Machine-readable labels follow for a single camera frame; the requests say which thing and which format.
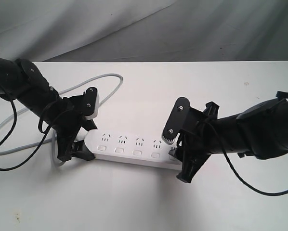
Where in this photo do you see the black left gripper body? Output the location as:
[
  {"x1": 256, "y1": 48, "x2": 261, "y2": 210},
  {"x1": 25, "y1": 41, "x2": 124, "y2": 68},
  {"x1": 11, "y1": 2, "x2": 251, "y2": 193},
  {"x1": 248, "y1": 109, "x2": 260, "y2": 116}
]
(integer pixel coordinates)
[{"x1": 54, "y1": 97, "x2": 83, "y2": 162}]

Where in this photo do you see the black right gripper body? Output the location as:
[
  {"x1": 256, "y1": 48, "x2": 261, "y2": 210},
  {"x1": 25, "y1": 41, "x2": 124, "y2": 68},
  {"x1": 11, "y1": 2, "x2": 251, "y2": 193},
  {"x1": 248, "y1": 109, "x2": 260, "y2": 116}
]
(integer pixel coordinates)
[{"x1": 179, "y1": 102, "x2": 219, "y2": 168}]

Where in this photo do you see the white five-outlet power strip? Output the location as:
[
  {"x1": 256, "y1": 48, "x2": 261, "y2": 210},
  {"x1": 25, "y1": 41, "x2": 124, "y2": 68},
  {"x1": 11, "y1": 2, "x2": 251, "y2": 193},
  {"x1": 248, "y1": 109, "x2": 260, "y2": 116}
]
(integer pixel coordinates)
[{"x1": 84, "y1": 129, "x2": 182, "y2": 171}]

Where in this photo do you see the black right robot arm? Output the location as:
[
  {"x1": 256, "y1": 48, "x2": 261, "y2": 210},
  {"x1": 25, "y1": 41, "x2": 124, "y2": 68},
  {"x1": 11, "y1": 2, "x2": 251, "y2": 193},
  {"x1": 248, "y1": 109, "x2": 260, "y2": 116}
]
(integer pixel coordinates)
[{"x1": 162, "y1": 91, "x2": 288, "y2": 183}]

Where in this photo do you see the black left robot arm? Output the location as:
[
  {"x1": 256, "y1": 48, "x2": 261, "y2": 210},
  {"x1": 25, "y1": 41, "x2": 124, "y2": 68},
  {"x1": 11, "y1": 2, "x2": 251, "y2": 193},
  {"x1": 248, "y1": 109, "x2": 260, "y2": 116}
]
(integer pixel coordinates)
[{"x1": 0, "y1": 58, "x2": 99, "y2": 162}]

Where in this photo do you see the white wrinkled backdrop cloth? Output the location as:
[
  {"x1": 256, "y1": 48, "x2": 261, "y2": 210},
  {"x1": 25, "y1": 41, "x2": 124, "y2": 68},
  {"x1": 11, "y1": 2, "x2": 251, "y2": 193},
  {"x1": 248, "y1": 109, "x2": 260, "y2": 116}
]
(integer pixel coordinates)
[{"x1": 0, "y1": 0, "x2": 288, "y2": 62}]

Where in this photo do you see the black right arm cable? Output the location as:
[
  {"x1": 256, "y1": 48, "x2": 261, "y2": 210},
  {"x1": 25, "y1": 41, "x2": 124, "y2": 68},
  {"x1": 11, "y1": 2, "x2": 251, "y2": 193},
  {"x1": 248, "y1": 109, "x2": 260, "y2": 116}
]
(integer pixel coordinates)
[{"x1": 199, "y1": 115, "x2": 288, "y2": 196}]

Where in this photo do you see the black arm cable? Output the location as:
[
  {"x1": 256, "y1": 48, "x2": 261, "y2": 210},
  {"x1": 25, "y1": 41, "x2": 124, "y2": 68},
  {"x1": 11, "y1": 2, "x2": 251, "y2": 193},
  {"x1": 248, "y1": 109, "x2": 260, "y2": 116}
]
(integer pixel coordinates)
[
  {"x1": 0, "y1": 79, "x2": 70, "y2": 172},
  {"x1": 199, "y1": 115, "x2": 288, "y2": 196}
]

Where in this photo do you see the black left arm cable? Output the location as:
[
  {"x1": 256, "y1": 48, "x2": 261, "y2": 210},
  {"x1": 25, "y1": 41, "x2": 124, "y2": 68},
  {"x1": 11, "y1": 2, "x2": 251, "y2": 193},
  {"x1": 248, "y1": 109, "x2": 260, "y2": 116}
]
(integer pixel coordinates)
[{"x1": 0, "y1": 79, "x2": 70, "y2": 172}]

